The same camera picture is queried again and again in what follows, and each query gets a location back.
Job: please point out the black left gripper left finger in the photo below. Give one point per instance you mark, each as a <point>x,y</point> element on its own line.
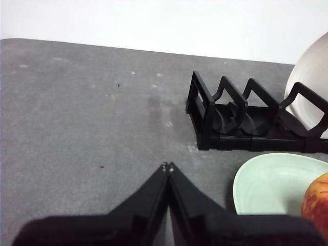
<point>97,230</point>

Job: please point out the white plate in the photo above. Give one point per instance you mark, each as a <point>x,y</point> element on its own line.
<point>310,77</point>

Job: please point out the green plate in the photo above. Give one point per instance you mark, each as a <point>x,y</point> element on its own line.
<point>266,184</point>

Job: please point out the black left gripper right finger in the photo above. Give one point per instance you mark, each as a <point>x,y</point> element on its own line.
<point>243,230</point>

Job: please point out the red yellow apple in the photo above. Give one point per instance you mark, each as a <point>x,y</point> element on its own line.
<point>317,200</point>

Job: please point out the black plate rack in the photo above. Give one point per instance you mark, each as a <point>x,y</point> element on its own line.
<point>230,141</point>

